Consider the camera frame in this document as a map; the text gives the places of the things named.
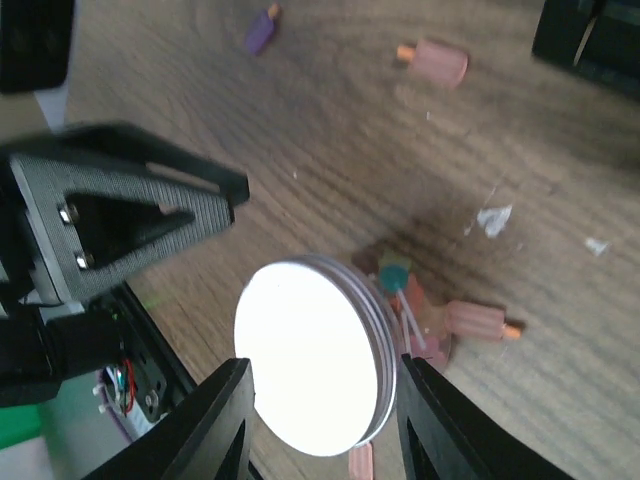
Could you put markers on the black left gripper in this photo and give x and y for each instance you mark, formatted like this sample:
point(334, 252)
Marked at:
point(83, 209)

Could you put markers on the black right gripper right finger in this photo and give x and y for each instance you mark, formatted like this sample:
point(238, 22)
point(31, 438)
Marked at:
point(445, 436)

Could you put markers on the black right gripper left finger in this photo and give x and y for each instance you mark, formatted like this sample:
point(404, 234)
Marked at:
point(207, 436)

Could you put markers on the pink popsicle candy on table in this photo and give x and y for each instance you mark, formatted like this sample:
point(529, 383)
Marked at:
point(361, 463)

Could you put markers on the purple candy on table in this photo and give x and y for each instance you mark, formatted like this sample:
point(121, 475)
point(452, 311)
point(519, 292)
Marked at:
point(263, 29)

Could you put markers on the pink candy beside cup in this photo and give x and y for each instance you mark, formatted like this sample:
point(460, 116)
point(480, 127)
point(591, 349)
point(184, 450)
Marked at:
point(480, 321)

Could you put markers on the clear plastic cup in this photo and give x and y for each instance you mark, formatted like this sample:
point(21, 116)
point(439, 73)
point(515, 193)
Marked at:
point(423, 333)

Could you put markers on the white round lid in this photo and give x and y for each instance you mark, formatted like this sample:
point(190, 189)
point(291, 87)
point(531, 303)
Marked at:
point(324, 347)

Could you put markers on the black bin with popsicle candies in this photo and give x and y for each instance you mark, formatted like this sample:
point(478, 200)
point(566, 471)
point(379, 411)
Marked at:
point(595, 40)

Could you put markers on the pink popsicle candy near bins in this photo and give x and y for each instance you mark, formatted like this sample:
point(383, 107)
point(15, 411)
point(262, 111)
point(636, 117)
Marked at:
point(441, 64)

